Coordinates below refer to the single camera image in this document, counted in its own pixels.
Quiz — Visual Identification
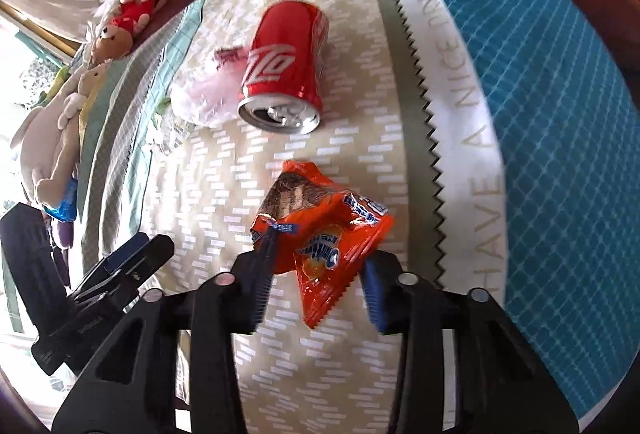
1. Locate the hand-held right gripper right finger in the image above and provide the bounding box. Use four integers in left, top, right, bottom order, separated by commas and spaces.
362, 251, 583, 434

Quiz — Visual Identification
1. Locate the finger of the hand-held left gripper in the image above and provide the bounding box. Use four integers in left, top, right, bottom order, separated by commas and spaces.
74, 235, 152, 298
80, 234, 177, 308

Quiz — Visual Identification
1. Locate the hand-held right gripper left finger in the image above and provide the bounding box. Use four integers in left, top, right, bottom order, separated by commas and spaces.
51, 226, 278, 434

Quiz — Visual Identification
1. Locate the orange snack packet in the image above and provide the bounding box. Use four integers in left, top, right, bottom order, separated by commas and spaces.
249, 160, 396, 330

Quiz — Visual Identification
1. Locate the beige rabbit plush toy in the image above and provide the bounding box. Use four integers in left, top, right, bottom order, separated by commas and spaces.
10, 61, 108, 207

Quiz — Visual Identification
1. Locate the blue patterned tablecloth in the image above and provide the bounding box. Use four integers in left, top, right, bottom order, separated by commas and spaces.
0, 0, 635, 434

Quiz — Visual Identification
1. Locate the pink plastic bag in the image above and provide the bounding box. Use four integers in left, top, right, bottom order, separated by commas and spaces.
170, 45, 251, 129

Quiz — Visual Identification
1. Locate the red soda can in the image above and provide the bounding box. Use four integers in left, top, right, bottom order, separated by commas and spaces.
236, 0, 331, 136

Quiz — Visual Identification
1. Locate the brown monkey plush toy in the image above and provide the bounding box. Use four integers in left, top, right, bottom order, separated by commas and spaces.
87, 0, 178, 65

